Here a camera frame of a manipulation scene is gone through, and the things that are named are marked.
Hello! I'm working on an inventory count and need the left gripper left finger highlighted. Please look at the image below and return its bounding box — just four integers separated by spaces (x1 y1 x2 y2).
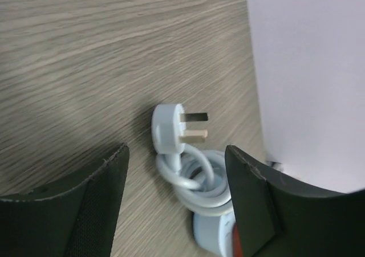
1 144 129 256

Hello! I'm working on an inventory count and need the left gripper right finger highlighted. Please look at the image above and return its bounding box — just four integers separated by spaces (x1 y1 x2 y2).
225 145 364 256

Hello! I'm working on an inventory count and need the dark red cube adapter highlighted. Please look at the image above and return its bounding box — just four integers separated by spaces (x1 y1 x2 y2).
232 223 244 257

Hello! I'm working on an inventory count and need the round blue socket base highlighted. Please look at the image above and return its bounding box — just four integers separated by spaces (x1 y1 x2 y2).
192 212 236 257

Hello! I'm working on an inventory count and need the light blue cord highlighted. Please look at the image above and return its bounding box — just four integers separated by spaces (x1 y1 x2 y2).
152 103 233 217

